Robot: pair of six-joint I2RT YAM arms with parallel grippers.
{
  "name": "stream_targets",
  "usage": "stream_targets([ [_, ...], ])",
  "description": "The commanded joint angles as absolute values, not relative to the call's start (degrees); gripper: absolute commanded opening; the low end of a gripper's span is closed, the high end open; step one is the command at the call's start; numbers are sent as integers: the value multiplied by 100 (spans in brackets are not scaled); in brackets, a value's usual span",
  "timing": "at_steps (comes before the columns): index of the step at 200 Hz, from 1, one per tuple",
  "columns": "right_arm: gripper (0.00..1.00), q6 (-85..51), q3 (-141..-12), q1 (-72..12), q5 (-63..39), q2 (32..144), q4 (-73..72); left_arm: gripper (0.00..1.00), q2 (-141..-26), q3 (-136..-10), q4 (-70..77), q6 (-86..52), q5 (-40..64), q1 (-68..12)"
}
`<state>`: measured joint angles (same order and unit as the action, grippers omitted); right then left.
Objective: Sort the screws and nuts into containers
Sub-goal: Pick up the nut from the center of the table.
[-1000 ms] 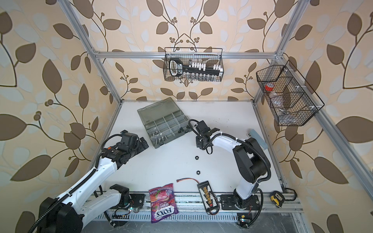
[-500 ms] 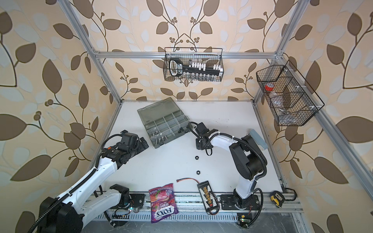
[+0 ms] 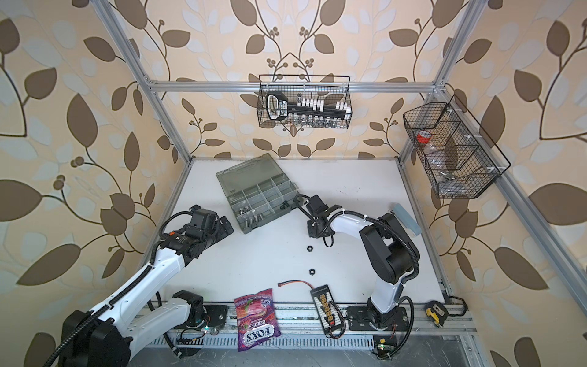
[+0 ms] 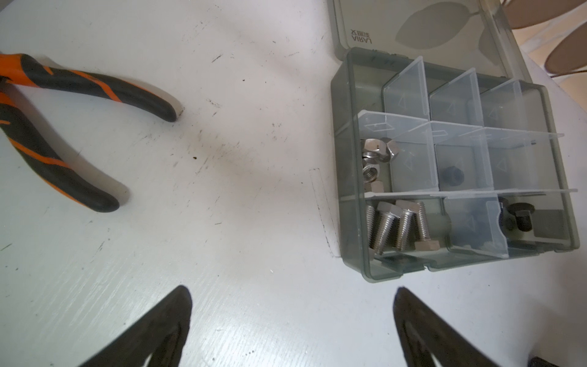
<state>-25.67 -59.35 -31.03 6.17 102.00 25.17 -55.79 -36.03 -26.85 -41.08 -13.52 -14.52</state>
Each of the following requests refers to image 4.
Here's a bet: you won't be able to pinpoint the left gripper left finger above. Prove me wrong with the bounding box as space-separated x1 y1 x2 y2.
83 285 193 366

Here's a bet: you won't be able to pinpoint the black hex bolt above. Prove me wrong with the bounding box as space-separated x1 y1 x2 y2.
508 203 535 232

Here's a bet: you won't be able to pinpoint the orange black pliers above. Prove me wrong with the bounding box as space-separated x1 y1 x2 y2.
0 52 180 213

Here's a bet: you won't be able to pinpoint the grey plastic organizer box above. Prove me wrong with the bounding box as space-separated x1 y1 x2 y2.
329 1 579 282

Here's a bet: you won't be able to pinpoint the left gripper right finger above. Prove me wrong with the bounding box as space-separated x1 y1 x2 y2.
393 287 496 366

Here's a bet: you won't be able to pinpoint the black hex nut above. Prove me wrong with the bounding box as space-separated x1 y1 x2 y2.
441 166 465 187
527 356 559 367

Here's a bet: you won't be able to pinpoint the silver hex nut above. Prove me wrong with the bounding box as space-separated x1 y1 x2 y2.
362 164 380 183
364 180 385 194
382 138 401 162
361 139 391 162

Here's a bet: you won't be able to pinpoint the silver hex bolt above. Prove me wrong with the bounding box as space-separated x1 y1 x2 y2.
365 203 376 247
373 201 403 255
395 210 415 252
395 200 440 252

